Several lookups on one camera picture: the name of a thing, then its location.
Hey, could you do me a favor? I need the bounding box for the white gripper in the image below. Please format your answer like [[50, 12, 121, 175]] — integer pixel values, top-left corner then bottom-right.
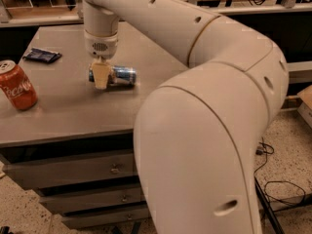
[[84, 30, 118, 90]]

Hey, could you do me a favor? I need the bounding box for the blue silver redbull can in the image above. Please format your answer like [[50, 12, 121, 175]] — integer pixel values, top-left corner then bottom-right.
[[89, 65, 137, 88]]

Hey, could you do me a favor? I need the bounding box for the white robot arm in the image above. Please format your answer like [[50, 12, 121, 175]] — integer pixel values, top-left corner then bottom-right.
[[85, 0, 289, 234]]

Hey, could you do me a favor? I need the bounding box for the red coca-cola can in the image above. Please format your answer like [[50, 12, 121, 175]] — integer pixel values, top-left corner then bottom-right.
[[0, 59, 38, 110]]

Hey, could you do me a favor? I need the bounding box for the dark blue snack packet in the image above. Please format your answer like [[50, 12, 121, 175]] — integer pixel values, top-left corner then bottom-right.
[[22, 48, 61, 63]]

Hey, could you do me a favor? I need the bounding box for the grey drawer cabinet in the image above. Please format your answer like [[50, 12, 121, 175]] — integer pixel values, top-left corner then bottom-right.
[[0, 22, 185, 218]]

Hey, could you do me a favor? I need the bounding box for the grey metal railing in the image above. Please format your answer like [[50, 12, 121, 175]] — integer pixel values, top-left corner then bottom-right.
[[0, 0, 309, 27]]

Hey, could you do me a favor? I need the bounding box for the top grey drawer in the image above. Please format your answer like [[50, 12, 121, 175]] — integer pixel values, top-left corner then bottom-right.
[[4, 150, 134, 189]]

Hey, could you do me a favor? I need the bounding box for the grey drawer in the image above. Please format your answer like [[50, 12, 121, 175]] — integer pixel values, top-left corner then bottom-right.
[[61, 204, 149, 229], [4, 150, 134, 189], [40, 184, 141, 214]]

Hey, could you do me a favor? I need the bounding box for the middle grey drawer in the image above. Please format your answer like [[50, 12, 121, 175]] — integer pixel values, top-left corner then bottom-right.
[[40, 184, 141, 214]]

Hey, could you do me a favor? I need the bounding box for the bottom grey drawer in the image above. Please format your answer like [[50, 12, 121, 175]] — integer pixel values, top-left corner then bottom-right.
[[61, 204, 149, 229]]

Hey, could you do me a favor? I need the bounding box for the black metal stand leg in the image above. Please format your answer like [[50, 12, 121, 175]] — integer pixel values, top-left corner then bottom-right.
[[254, 179, 285, 234]]

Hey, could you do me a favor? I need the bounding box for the black floor cable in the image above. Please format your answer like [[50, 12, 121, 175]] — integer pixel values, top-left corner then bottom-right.
[[253, 136, 307, 208]]

